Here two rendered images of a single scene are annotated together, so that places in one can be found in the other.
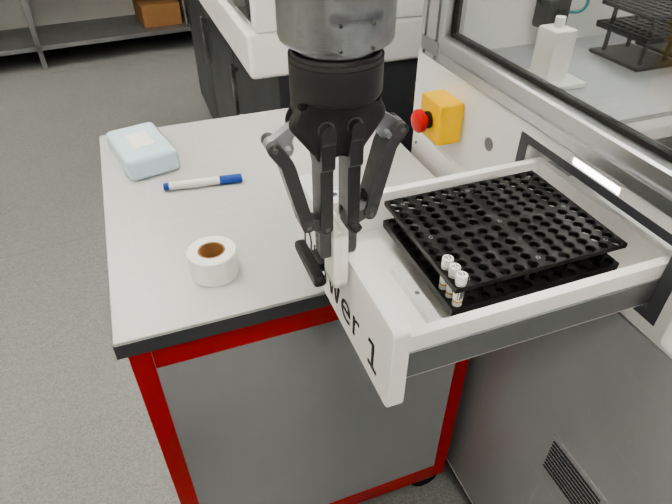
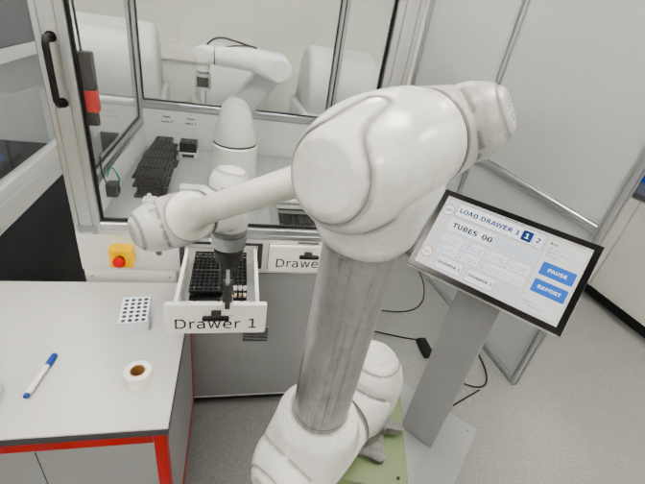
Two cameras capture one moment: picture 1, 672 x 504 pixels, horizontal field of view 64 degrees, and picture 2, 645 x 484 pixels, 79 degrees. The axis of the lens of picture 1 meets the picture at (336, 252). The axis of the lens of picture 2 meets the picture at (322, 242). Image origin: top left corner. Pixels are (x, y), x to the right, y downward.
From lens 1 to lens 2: 0.92 m
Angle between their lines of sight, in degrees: 67
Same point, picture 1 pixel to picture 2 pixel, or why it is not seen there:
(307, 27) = (241, 244)
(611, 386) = not seen: hidden behind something
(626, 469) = (271, 311)
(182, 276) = (132, 395)
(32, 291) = not seen: outside the picture
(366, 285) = (244, 304)
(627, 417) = (265, 298)
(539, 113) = not seen: hidden behind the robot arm
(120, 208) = (26, 426)
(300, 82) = (234, 259)
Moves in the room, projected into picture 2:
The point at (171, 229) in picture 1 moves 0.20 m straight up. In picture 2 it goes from (81, 398) to (65, 341)
